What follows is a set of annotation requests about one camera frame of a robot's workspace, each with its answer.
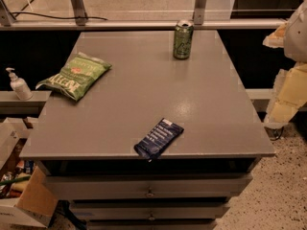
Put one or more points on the blue rxbar wrapper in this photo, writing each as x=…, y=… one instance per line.
x=158, y=139

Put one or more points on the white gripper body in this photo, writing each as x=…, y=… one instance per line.
x=296, y=37

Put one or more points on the cardboard box with items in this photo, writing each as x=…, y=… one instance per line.
x=23, y=198

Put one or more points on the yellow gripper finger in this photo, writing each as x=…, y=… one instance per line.
x=289, y=94
x=276, y=39

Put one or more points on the white pump bottle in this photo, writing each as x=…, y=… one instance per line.
x=19, y=86

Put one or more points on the grey drawer cabinet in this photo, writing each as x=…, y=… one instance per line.
x=85, y=148

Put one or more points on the green soda can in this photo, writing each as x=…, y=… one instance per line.
x=183, y=39

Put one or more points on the green chip bag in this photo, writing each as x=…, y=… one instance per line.
x=76, y=76

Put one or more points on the grey metal railing frame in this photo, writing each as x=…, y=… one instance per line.
x=100, y=15

